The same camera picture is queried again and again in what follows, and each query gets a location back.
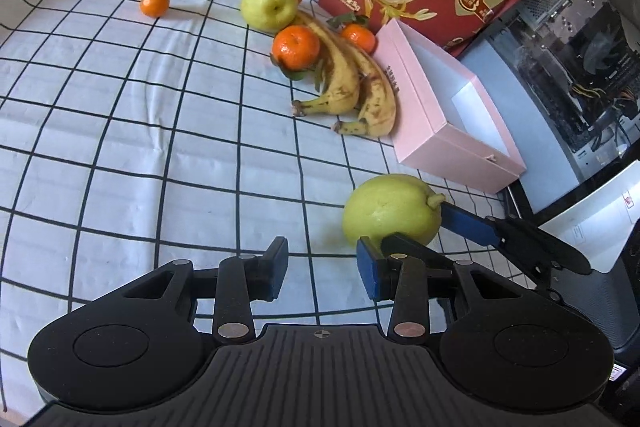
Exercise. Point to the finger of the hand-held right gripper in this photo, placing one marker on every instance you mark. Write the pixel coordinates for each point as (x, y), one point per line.
(467, 227)
(420, 249)

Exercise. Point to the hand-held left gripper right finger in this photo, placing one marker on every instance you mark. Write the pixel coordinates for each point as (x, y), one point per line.
(367, 272)

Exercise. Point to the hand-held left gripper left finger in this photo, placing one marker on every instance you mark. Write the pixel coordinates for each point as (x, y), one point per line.
(277, 269)

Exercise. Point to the green pear with stem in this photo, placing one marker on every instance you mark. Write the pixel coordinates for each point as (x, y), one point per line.
(392, 209)

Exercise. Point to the pink cardboard box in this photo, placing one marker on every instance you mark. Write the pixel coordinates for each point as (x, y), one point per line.
(425, 107)

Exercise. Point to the spotted yellow banana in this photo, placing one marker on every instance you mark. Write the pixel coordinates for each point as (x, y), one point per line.
(340, 82)
(380, 97)

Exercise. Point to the orange mandarin with leaves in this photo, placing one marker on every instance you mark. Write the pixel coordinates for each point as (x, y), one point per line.
(295, 48)
(360, 39)

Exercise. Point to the round green pear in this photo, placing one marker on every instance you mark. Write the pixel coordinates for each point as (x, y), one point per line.
(269, 4)

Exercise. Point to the black white checkered sheet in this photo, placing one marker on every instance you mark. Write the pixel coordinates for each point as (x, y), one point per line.
(150, 132)

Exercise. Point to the open computer case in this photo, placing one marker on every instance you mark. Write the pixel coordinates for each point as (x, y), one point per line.
(565, 57)

